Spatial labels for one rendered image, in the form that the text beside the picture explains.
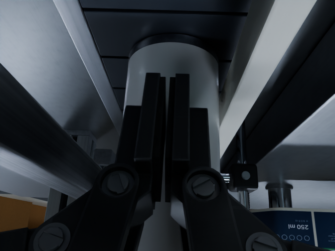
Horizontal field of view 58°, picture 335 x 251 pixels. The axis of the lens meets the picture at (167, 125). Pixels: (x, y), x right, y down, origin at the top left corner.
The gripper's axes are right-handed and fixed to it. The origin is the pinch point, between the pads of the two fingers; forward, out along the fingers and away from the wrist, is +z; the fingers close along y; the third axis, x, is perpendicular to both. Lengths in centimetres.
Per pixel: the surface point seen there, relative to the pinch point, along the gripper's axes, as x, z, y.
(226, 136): -6.2, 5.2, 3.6
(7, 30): -4.4, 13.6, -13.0
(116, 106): -8.9, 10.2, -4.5
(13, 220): -171, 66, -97
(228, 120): -3.6, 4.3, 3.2
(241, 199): -22.8, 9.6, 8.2
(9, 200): -161, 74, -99
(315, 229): -39.0, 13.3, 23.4
